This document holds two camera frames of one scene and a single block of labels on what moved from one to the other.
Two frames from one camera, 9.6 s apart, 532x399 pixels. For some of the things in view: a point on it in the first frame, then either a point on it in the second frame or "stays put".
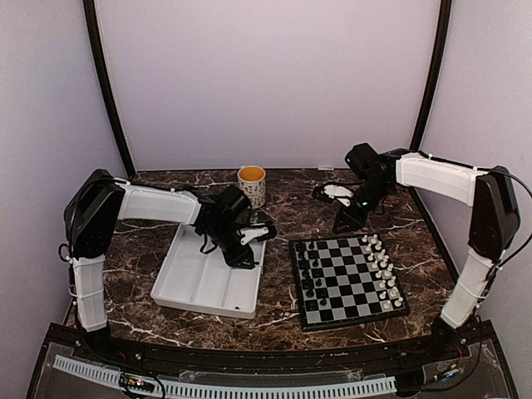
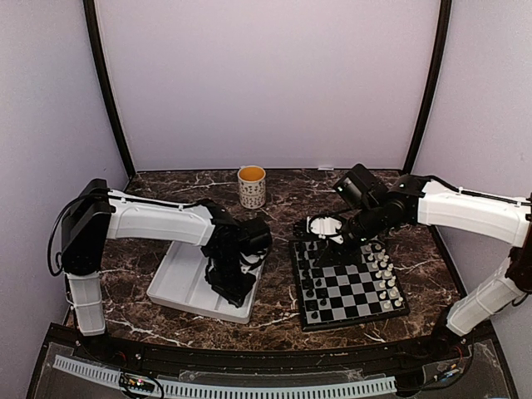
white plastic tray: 188,277 stays put
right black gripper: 356,221 → 343,256
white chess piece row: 389,292 stays put
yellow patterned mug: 252,181 stays put
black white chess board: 342,281 stays put
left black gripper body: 231,257 → 224,277
